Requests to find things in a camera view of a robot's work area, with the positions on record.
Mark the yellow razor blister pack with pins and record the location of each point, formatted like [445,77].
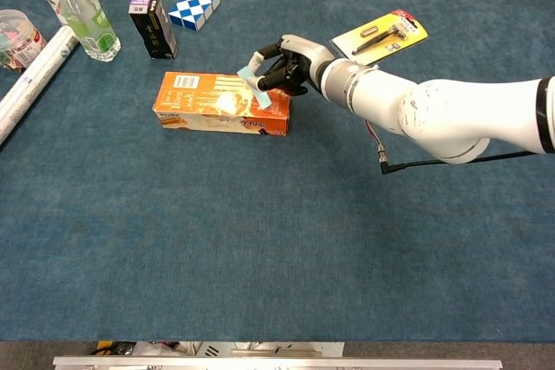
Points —
[390,36]

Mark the clear plastic water bottle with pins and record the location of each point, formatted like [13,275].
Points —
[91,23]

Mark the blue felt table cloth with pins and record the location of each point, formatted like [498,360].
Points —
[277,235]

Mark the white metal base plate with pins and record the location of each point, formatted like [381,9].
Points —
[303,349]

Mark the blue white snake puzzle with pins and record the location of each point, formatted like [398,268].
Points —
[195,6]

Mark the aluminium profile rail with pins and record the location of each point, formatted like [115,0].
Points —
[277,362]

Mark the white rolled paper tube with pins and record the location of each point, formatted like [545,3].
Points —
[34,79]

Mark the clear jar colourful contents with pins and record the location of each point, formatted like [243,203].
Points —
[17,40]

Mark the light blue paper scrap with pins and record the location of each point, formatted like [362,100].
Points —
[262,99]

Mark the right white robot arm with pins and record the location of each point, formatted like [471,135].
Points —
[455,114]

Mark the orange cardboard box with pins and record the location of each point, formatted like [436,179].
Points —
[195,101]

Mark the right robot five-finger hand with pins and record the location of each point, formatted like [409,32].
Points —
[303,51]

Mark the black purple small carton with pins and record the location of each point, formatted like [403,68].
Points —
[154,32]

